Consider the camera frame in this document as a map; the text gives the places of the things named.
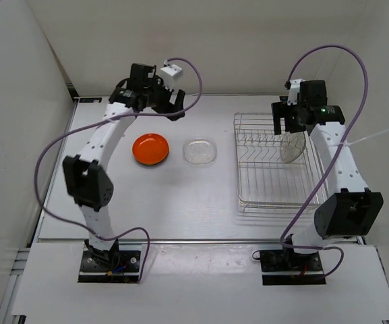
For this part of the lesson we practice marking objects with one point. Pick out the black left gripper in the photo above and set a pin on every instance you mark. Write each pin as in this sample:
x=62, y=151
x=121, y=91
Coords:
x=168, y=107

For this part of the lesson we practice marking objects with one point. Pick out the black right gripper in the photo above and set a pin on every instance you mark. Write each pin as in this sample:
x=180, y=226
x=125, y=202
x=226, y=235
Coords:
x=282, y=110

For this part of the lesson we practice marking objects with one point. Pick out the clear textured glass plate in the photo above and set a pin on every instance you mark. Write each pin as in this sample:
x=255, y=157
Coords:
x=292, y=146

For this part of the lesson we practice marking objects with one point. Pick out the orange plate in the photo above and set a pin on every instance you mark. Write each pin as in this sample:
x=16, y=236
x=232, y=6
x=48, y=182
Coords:
x=150, y=149

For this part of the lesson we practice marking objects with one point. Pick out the black plate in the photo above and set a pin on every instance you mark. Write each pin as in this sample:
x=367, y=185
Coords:
x=162, y=162

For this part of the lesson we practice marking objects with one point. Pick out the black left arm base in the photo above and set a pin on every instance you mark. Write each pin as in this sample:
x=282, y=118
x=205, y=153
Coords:
x=109, y=266

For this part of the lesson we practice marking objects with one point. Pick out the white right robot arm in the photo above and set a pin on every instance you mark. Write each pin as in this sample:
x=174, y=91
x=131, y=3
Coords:
x=351, y=207

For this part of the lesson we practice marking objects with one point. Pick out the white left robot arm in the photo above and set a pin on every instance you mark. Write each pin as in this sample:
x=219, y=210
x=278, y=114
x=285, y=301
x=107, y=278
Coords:
x=85, y=174

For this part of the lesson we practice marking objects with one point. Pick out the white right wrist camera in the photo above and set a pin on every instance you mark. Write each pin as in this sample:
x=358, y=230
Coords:
x=293, y=87

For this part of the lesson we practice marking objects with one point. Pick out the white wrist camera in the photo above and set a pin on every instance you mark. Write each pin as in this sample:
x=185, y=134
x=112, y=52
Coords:
x=293, y=87
x=170, y=72

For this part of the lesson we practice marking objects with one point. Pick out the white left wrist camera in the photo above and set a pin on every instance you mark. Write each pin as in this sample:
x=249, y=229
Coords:
x=170, y=72

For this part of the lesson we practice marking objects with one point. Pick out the silver wire dish rack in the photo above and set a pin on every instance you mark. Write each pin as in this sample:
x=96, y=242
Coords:
x=265, y=182

